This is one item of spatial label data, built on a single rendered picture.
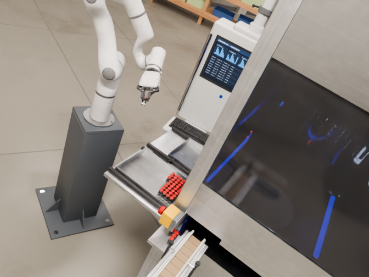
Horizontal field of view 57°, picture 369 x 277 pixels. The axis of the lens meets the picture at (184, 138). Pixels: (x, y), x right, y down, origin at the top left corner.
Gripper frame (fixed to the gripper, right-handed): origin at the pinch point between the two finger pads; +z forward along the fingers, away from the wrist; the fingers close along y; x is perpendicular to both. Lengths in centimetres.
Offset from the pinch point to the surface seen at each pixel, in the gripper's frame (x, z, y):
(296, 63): 58, 22, -64
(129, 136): -157, -60, 57
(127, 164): -23.7, 29.0, 7.1
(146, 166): -28.8, 26.3, -2.5
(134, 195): -18, 47, -3
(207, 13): -360, -489, 41
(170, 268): -5, 79, -29
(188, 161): -44, 12, -22
